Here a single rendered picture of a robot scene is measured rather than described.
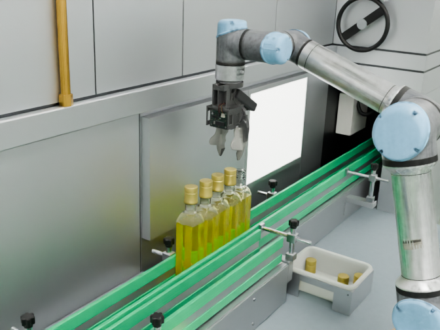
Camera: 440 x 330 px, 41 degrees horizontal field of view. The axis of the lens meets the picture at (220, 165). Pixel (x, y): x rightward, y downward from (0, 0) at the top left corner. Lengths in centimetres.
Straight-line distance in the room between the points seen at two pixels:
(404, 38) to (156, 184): 119
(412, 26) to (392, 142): 111
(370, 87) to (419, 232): 36
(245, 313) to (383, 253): 74
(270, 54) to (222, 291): 59
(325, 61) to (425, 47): 89
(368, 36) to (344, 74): 93
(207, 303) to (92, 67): 61
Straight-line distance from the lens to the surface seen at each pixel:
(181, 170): 164
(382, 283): 198
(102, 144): 143
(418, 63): 235
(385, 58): 238
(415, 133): 127
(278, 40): 142
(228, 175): 160
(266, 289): 165
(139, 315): 136
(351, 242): 221
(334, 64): 149
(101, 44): 138
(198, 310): 142
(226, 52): 148
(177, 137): 159
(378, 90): 145
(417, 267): 137
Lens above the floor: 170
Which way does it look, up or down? 19 degrees down
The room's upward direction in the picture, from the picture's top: 2 degrees clockwise
